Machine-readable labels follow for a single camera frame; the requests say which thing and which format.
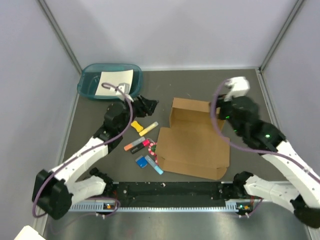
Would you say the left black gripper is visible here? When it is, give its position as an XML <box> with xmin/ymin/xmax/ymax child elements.
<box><xmin>118</xmin><ymin>94</ymin><xmax>159</xmax><ymax>134</ymax></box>

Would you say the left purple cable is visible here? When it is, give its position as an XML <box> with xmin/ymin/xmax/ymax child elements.
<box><xmin>32</xmin><ymin>82</ymin><xmax>135</xmax><ymax>221</ymax></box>

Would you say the pink green flower keychain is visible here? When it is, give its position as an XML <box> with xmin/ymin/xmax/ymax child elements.
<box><xmin>148</xmin><ymin>142</ymin><xmax>157</xmax><ymax>158</ymax></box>

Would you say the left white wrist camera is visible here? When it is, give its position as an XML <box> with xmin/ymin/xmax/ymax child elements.
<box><xmin>114</xmin><ymin>82</ymin><xmax>134</xmax><ymax>102</ymax></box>

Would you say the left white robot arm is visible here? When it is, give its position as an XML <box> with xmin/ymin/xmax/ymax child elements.
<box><xmin>31</xmin><ymin>95</ymin><xmax>159</xmax><ymax>220</ymax></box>

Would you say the grey slotted cable duct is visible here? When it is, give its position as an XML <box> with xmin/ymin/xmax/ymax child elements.
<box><xmin>69</xmin><ymin>201</ymin><xmax>253</xmax><ymax>213</ymax></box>

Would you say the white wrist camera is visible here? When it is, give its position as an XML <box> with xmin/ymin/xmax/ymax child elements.
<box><xmin>223</xmin><ymin>76</ymin><xmax>250</xmax><ymax>102</ymax></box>
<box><xmin>114</xmin><ymin>82</ymin><xmax>134</xmax><ymax>102</ymax></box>

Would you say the yellow highlighter pen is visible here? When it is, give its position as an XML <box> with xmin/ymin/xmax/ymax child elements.
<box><xmin>139</xmin><ymin>121</ymin><xmax>159</xmax><ymax>137</ymax></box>

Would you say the yellow bone-shaped eraser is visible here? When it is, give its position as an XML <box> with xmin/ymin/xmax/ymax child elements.
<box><xmin>130</xmin><ymin>120</ymin><xmax>144</xmax><ymax>133</ymax></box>

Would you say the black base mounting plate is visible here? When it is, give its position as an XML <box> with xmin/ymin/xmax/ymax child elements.
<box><xmin>84</xmin><ymin>181</ymin><xmax>263</xmax><ymax>202</ymax></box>

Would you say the brown cardboard box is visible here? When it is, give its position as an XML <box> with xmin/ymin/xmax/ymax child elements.
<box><xmin>155</xmin><ymin>97</ymin><xmax>230</xmax><ymax>180</ymax></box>

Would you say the white box corner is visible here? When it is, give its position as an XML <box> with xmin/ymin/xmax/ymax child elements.
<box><xmin>14</xmin><ymin>225</ymin><xmax>45</xmax><ymax>240</ymax></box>

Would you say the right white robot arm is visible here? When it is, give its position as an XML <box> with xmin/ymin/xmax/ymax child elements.
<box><xmin>210</xmin><ymin>94</ymin><xmax>320</xmax><ymax>229</ymax></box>

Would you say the orange highlighter pen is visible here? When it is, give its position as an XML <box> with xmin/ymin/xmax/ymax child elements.
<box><xmin>123</xmin><ymin>139</ymin><xmax>144</xmax><ymax>151</ymax></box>

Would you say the blue rectangular eraser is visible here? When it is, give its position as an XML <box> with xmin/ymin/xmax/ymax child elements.
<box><xmin>135</xmin><ymin>155</ymin><xmax>148</xmax><ymax>169</ymax></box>

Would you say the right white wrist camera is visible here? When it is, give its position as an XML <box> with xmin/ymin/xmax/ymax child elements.
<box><xmin>223</xmin><ymin>76</ymin><xmax>250</xmax><ymax>102</ymax></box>

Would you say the pink black highlighter pen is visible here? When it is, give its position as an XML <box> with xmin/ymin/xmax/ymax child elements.
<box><xmin>130</xmin><ymin>139</ymin><xmax>150</xmax><ymax>154</ymax></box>

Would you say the teal plastic bin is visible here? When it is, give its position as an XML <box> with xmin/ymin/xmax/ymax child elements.
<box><xmin>77</xmin><ymin>63</ymin><xmax>143</xmax><ymax>100</ymax></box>

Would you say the white paper sheet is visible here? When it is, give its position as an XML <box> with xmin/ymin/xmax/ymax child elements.
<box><xmin>95</xmin><ymin>69</ymin><xmax>134</xmax><ymax>97</ymax></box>

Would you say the light blue highlighter pen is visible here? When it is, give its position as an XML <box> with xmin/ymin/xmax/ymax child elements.
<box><xmin>144</xmin><ymin>155</ymin><xmax>164</xmax><ymax>175</ymax></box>

